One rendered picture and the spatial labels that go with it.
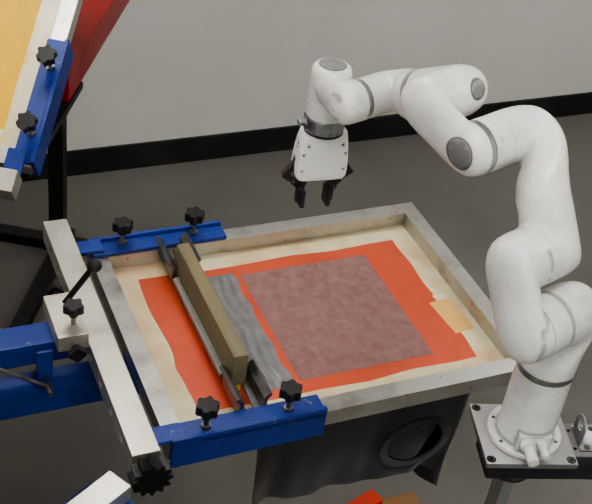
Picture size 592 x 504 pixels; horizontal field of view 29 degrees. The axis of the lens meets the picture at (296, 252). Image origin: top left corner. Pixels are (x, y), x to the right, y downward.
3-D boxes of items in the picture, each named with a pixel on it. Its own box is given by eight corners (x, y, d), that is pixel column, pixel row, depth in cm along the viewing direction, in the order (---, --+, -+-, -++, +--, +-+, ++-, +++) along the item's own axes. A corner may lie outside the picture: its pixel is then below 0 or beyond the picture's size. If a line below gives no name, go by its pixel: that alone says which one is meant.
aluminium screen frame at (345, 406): (408, 214, 273) (411, 201, 271) (537, 378, 232) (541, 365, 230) (86, 263, 244) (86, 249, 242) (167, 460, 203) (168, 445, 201)
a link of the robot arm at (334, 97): (390, 86, 199) (349, 98, 193) (381, 138, 205) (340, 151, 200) (336, 49, 207) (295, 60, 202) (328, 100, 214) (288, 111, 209)
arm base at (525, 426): (573, 475, 186) (600, 408, 177) (499, 474, 185) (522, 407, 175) (548, 407, 198) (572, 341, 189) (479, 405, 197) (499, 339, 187)
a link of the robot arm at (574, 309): (591, 372, 184) (619, 296, 174) (536, 402, 176) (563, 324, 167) (547, 337, 189) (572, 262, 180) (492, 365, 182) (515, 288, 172)
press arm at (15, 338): (78, 335, 220) (78, 315, 217) (85, 355, 216) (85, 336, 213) (-13, 350, 214) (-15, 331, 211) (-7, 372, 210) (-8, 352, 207)
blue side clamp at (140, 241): (217, 244, 257) (219, 219, 253) (224, 257, 253) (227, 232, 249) (86, 264, 246) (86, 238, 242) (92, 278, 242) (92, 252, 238)
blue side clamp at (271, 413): (313, 416, 217) (317, 390, 213) (323, 434, 214) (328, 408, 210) (162, 448, 206) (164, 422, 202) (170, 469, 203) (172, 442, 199)
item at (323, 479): (423, 456, 260) (455, 340, 239) (441, 484, 254) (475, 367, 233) (235, 501, 243) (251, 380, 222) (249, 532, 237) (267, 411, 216)
